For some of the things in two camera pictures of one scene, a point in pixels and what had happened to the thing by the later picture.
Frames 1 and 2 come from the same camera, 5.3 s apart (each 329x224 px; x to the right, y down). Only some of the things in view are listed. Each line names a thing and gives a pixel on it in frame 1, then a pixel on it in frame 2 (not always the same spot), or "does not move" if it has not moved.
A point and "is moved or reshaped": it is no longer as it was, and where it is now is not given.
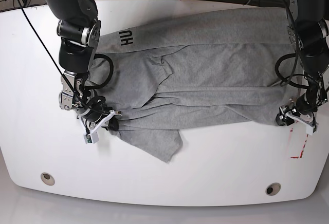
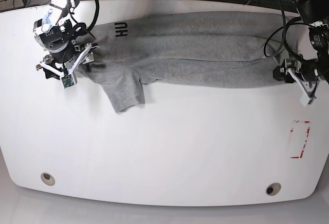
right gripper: x=304 y=110 to x=310 y=72
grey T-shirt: x=206 y=68 is moved or reshaped
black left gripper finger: x=113 y=124 to x=88 y=68
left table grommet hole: x=47 y=179 does not move
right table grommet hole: x=273 y=189 does not move
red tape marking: x=302 y=150 does not move
